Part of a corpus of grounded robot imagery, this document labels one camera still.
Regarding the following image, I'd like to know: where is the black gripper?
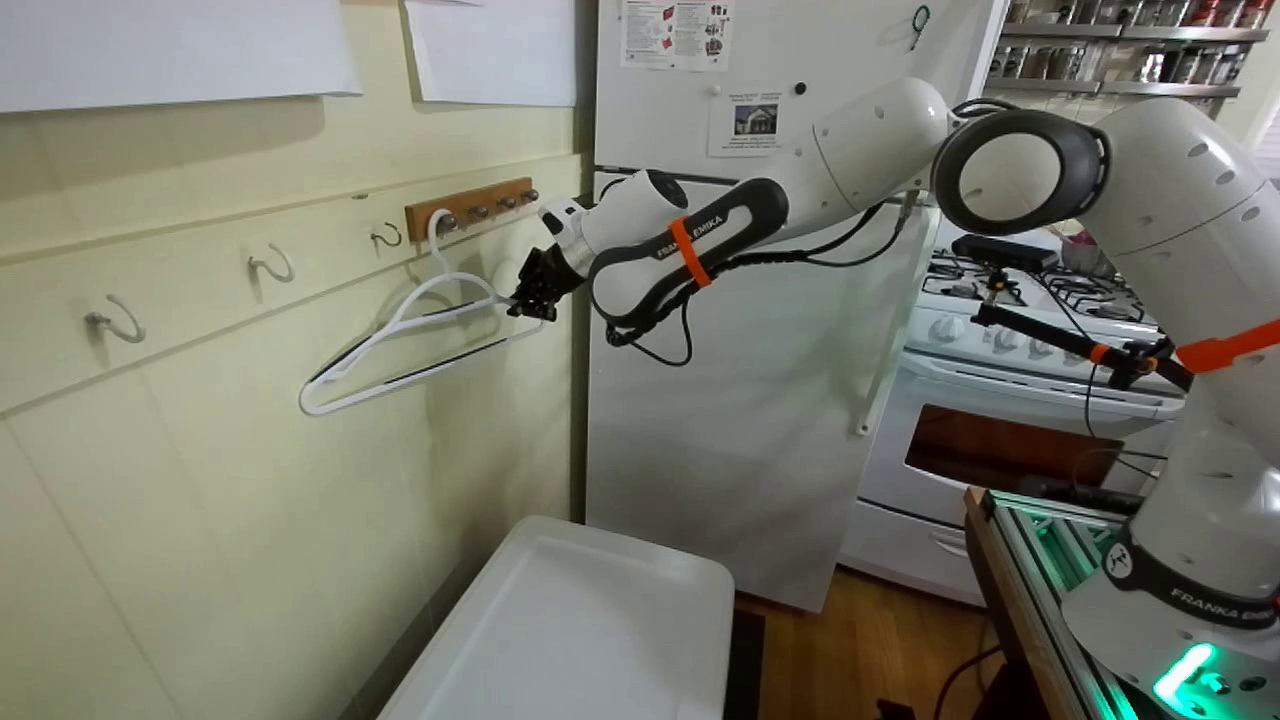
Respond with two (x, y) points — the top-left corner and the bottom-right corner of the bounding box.
(502, 240), (591, 326)

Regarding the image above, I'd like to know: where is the white plastic clothes hanger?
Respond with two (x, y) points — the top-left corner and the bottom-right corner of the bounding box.
(295, 205), (551, 418)

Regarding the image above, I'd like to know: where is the wooden peg rack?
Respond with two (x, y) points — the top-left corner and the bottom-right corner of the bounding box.
(402, 171), (544, 244)

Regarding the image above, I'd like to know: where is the white refrigerator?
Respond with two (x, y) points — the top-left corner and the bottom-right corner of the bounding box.
(581, 0), (1008, 615)

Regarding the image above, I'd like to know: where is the photo fridge magnet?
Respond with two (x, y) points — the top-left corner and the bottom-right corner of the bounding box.
(728, 92), (793, 149)

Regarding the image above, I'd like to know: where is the printed fridge paper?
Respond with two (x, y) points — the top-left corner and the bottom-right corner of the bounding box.
(615, 0), (738, 73)

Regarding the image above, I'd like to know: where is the white plastic storage bin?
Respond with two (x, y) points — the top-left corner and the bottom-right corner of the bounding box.
(377, 510), (742, 720)

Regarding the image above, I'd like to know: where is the white gas stove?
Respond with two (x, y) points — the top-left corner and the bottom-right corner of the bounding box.
(835, 214), (1206, 612)

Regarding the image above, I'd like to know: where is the black pan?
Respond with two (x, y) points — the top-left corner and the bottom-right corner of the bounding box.
(947, 232), (1064, 270)

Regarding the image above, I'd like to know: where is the red pot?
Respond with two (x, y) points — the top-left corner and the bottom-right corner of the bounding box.
(1055, 229), (1139, 278)

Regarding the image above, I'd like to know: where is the robot cart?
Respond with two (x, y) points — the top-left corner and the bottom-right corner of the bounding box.
(960, 482), (1280, 720)

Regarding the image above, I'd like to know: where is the spice rack shelf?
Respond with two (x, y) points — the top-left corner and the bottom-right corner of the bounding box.
(993, 0), (1280, 103)

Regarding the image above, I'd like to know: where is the small white wall paper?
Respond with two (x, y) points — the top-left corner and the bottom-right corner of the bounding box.
(402, 0), (581, 113)

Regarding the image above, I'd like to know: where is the large white wall paper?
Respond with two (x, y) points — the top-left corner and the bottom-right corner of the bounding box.
(0, 0), (364, 115)

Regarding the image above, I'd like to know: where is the black camera stand rod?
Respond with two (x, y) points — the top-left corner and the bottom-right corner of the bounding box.
(974, 295), (1193, 391)

